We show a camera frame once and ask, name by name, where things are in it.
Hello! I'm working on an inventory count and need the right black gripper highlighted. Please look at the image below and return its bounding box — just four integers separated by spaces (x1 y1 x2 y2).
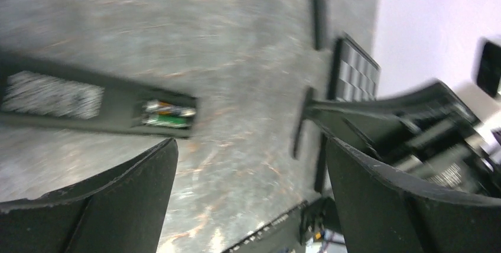
305 81 500 198

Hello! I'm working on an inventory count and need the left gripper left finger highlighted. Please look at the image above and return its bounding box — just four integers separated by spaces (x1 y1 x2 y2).
1 138 178 252

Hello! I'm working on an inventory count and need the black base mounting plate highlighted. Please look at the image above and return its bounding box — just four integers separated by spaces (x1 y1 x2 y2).
223 197 341 253

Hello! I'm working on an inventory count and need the checkerboard calibration board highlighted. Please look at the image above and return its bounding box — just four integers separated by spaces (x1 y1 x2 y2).
326 34 380 102

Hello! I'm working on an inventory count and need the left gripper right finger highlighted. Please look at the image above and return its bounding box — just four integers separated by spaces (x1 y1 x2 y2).
326 138 500 252

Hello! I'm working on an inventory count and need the black remote control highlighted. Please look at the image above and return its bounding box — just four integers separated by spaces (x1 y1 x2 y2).
1 51 197 138
312 0 327 50

